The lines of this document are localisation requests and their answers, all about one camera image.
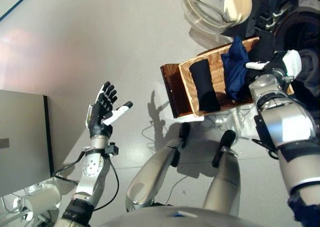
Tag robot left leg silver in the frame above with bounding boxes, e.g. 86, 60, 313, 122
126, 121, 191, 212

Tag large wicker laundry basket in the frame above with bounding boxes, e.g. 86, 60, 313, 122
178, 36, 295, 118

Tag brown glossy wooden stool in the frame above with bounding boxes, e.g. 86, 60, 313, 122
159, 50, 208, 120

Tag robot left hand black white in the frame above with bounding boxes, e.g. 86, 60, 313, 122
86, 81, 134, 139

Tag robot torso grey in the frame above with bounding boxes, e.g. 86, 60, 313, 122
99, 206, 283, 227

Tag round glass washing machine door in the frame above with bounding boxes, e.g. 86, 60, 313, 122
176, 0, 276, 38

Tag robot leg silver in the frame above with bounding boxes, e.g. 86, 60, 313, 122
203, 129, 242, 217
126, 121, 191, 212

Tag white cylinder device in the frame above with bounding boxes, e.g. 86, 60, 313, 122
12, 183, 62, 222

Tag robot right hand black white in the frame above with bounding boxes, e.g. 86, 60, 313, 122
245, 49, 303, 77

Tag dark grey washing machine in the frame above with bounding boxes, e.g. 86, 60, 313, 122
249, 0, 320, 108

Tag robot right leg silver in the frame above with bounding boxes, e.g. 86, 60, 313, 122
203, 129, 242, 217

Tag grey cabinet box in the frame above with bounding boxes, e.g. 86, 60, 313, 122
0, 89, 55, 198

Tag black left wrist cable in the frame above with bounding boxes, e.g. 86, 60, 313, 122
51, 149, 120, 212

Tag blue garment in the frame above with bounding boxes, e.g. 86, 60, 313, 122
221, 36, 251, 100

